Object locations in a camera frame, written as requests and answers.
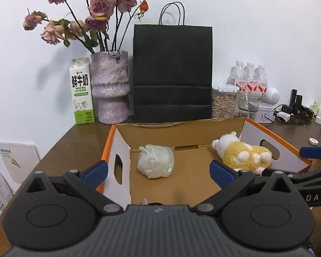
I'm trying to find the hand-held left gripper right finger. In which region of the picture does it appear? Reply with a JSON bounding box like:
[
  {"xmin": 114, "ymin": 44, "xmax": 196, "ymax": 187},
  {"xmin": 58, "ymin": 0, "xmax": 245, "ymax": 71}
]
[{"xmin": 196, "ymin": 160, "xmax": 300, "ymax": 216}]

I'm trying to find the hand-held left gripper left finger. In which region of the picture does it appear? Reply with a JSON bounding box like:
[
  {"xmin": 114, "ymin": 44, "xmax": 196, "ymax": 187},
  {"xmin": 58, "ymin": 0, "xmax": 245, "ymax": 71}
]
[{"xmin": 26, "ymin": 161, "xmax": 123, "ymax": 215}]

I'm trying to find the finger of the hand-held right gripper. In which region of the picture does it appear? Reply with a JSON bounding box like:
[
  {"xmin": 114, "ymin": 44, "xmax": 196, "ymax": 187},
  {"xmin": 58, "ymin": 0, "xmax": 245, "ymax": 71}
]
[
  {"xmin": 287, "ymin": 166, "xmax": 321, "ymax": 187},
  {"xmin": 300, "ymin": 145, "xmax": 321, "ymax": 164}
]

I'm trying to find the orange-rimmed cardboard box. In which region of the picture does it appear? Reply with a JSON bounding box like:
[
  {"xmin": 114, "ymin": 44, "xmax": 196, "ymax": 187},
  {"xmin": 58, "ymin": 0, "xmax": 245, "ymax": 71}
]
[{"xmin": 101, "ymin": 117, "xmax": 312, "ymax": 206}]

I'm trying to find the clear seed container white lid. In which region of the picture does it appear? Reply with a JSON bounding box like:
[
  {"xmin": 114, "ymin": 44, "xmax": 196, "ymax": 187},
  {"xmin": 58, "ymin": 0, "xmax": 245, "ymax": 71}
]
[{"xmin": 211, "ymin": 84, "xmax": 240, "ymax": 119}]

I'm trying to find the yellow and white plush toy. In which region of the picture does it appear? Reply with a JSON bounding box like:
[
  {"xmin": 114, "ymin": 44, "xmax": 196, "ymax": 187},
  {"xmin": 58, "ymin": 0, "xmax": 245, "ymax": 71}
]
[{"xmin": 211, "ymin": 131, "xmax": 274, "ymax": 176}]

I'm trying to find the white charger plug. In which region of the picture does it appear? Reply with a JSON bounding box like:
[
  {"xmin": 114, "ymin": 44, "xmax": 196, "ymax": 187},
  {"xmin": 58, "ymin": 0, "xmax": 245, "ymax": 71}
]
[{"xmin": 273, "ymin": 111, "xmax": 291, "ymax": 122}]

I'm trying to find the tall black device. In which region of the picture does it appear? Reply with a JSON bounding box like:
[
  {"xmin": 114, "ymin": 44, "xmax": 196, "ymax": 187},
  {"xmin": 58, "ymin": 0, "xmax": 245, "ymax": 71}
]
[{"xmin": 289, "ymin": 89, "xmax": 298, "ymax": 108}]

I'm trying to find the iridescent wrapped white pack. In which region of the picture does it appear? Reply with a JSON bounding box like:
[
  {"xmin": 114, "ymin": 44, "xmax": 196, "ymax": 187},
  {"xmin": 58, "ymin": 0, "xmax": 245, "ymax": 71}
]
[{"xmin": 137, "ymin": 144, "xmax": 175, "ymax": 179}]

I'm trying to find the white printed tin box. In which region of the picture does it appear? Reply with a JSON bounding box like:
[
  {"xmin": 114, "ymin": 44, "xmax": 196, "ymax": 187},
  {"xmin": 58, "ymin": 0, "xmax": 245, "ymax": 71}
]
[{"xmin": 250, "ymin": 103, "xmax": 275, "ymax": 124}]

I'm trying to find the white round speaker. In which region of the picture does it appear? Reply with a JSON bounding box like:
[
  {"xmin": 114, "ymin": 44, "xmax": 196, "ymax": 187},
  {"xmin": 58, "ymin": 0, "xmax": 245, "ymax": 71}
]
[{"xmin": 262, "ymin": 86, "xmax": 280, "ymax": 105}]

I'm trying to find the clear glass jar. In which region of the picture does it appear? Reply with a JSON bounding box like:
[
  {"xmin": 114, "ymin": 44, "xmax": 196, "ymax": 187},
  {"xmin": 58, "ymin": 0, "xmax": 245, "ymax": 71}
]
[{"xmin": 238, "ymin": 90, "xmax": 261, "ymax": 113}]

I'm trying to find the white and green milk carton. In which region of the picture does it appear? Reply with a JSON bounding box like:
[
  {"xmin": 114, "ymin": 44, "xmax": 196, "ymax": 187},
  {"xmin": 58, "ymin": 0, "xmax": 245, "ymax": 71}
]
[{"xmin": 69, "ymin": 58, "xmax": 95, "ymax": 125}]

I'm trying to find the red-label water bottle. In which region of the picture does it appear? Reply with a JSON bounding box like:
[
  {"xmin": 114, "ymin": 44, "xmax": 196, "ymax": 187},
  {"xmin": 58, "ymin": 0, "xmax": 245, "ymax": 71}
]
[
  {"xmin": 227, "ymin": 60, "xmax": 248, "ymax": 91},
  {"xmin": 242, "ymin": 62, "xmax": 258, "ymax": 93},
  {"xmin": 255, "ymin": 64, "xmax": 269, "ymax": 97}
]

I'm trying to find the purple mottled ceramic vase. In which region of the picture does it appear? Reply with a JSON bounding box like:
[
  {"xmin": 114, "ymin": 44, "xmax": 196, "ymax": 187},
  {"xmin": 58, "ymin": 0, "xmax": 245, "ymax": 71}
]
[{"xmin": 90, "ymin": 51, "xmax": 130, "ymax": 124}]

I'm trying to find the black paper shopping bag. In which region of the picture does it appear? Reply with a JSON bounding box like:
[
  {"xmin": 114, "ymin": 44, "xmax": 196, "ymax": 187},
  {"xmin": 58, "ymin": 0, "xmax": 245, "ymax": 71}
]
[{"xmin": 133, "ymin": 2, "xmax": 213, "ymax": 124}]

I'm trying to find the dried pink rose bouquet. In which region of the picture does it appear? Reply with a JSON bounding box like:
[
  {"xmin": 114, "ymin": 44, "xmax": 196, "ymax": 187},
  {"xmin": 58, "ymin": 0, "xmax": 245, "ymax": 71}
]
[{"xmin": 23, "ymin": 0, "xmax": 149, "ymax": 54}]

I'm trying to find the black power strip with cables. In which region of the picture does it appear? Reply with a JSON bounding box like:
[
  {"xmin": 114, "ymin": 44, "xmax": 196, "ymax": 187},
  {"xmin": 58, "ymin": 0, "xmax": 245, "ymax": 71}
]
[{"xmin": 274, "ymin": 104, "xmax": 315, "ymax": 125}]

